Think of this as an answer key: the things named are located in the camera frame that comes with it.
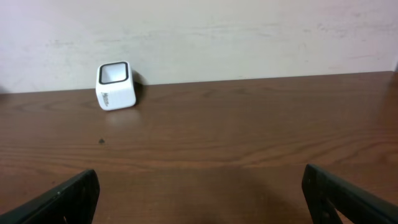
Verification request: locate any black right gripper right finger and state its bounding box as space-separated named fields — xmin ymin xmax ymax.
xmin=302 ymin=164 xmax=397 ymax=224

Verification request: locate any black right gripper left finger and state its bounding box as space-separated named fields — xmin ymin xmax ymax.
xmin=1 ymin=169 xmax=100 ymax=224

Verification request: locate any white barcode scanner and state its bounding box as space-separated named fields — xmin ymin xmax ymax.
xmin=95 ymin=61 xmax=136 ymax=111

